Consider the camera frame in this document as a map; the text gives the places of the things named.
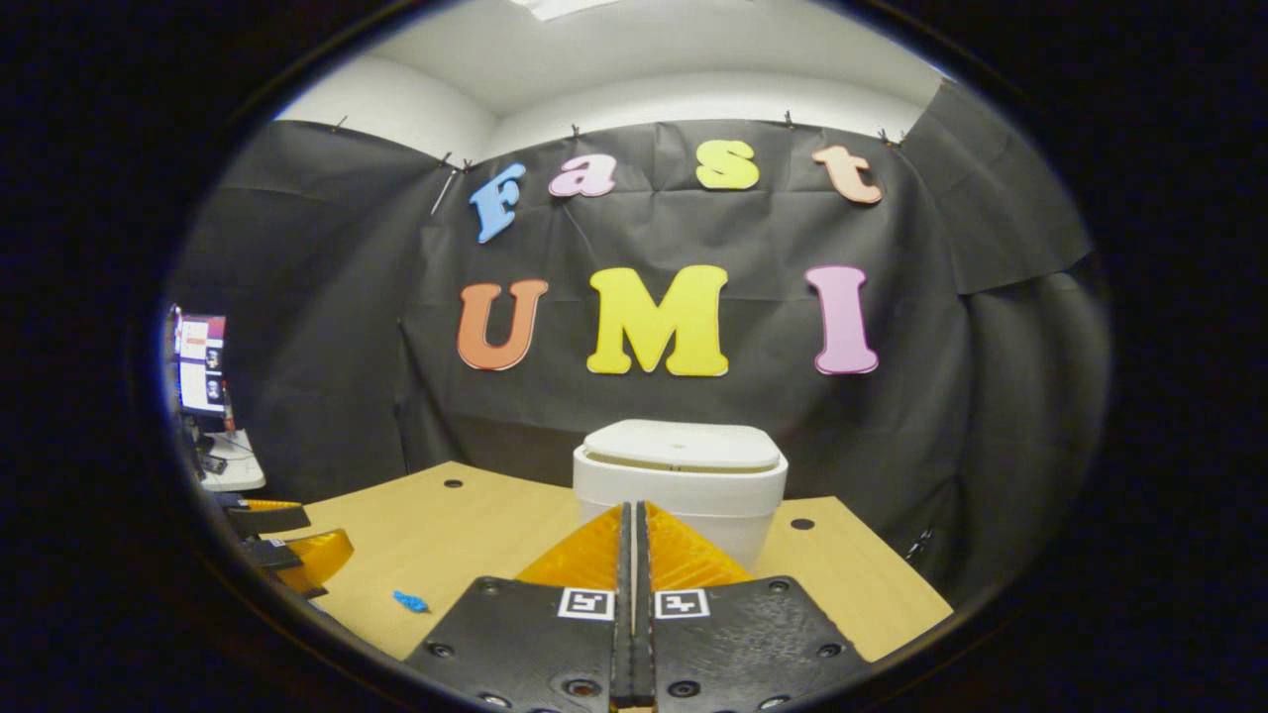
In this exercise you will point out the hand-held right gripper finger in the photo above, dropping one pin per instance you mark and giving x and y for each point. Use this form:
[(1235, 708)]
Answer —
[(624, 644), (644, 644)]

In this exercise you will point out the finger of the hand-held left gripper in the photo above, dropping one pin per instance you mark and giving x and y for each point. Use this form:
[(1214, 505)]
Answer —
[(272, 522), (317, 560)]

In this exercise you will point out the blue paper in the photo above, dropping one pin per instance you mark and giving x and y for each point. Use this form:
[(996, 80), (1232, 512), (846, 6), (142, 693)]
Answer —
[(410, 601)]

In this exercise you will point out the white desktop garbage bin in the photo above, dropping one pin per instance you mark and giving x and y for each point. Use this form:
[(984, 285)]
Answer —
[(684, 475)]

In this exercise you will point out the white side table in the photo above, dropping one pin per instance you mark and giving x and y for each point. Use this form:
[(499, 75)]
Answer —
[(238, 470)]

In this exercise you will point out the small black device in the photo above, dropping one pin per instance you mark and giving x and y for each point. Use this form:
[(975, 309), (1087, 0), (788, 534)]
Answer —
[(213, 463)]

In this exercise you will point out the computer monitor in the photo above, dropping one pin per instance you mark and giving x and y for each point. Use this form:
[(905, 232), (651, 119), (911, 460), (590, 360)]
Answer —
[(201, 361)]

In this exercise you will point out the black backdrop cloth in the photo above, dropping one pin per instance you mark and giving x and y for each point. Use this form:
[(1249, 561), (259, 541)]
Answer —
[(327, 297)]

